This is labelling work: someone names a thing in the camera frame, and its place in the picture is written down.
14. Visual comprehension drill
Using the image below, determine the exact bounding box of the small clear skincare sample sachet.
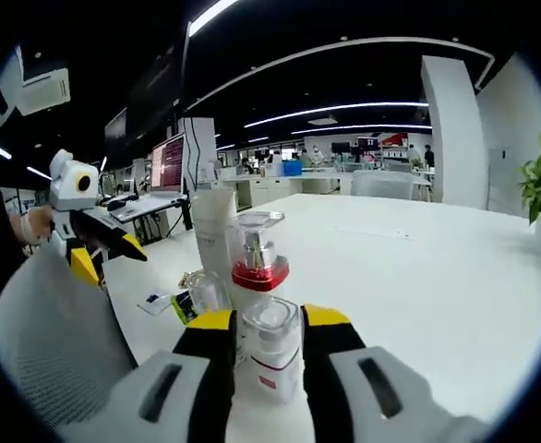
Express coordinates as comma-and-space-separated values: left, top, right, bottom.
136, 289, 175, 317

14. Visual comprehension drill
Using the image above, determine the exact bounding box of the green black skincare sachet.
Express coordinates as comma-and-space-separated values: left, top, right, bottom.
170, 290, 198, 325

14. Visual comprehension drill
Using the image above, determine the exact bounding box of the gold foil skincare sachet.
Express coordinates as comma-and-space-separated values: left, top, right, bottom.
179, 270, 203, 290

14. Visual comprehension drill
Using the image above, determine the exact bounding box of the grey mesh office chair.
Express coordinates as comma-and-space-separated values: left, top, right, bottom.
0, 239, 141, 433

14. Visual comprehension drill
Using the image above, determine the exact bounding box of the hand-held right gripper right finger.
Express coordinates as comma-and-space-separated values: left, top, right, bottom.
300, 303, 489, 443

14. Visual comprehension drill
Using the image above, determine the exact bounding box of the white office chair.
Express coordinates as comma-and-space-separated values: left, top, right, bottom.
350, 169, 415, 201

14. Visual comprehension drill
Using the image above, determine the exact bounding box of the white standing desk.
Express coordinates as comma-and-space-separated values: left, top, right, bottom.
105, 192, 194, 244

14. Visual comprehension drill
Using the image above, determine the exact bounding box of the monitor with pink screen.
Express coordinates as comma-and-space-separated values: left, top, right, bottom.
149, 132, 187, 195

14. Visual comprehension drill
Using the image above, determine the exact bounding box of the white display board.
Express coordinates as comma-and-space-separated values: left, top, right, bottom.
180, 117, 217, 184

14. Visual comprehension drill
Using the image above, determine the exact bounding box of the person's left hand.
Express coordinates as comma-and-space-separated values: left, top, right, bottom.
9, 204, 57, 254

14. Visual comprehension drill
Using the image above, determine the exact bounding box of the white skincare tube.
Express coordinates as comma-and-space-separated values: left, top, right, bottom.
190, 188, 240, 299

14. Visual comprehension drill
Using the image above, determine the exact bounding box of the white cabinet counter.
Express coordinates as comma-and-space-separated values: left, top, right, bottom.
214, 171, 353, 210

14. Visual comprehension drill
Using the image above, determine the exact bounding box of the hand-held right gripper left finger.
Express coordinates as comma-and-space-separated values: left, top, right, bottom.
56, 308, 239, 443

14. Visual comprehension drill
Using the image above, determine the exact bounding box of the ceiling air conditioner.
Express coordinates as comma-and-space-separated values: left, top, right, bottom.
17, 66, 72, 117

